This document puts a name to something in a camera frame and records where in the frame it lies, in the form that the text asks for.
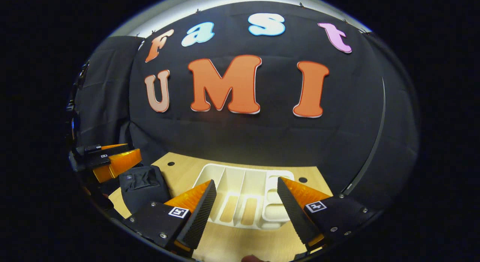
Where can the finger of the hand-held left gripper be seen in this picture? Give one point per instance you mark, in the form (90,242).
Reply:
(90,149)
(93,160)

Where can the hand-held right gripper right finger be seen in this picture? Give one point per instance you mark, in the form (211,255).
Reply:
(296,213)

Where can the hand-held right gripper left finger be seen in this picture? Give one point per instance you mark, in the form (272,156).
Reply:
(200,217)

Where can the white bookshelf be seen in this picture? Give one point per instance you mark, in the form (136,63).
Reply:
(240,187)

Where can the black schoolbag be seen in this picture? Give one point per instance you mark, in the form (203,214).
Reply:
(142,187)

